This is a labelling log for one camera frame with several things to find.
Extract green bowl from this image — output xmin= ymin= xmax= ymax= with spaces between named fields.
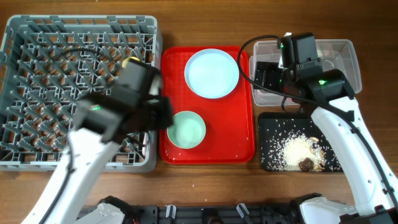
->
xmin=167 ymin=111 xmax=206 ymax=149

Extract yellow plastic cup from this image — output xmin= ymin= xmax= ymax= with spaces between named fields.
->
xmin=121 ymin=57 xmax=140 ymax=68

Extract light blue plate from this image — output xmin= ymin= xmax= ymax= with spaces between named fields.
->
xmin=184 ymin=49 xmax=239 ymax=99

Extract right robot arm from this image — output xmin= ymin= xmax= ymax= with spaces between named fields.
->
xmin=254 ymin=60 xmax=397 ymax=223

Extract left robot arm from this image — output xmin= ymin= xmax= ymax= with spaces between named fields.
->
xmin=23 ymin=85 xmax=172 ymax=223

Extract black waste tray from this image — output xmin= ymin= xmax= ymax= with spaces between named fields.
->
xmin=257 ymin=111 xmax=345 ymax=172

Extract grey dishwasher rack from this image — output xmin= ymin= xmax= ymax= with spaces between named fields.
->
xmin=1 ymin=15 xmax=162 ymax=172

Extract clear plastic bin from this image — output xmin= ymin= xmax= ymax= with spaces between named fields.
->
xmin=249 ymin=39 xmax=362 ymax=107

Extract red plastic tray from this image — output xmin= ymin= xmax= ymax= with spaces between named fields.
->
xmin=159 ymin=47 xmax=255 ymax=165

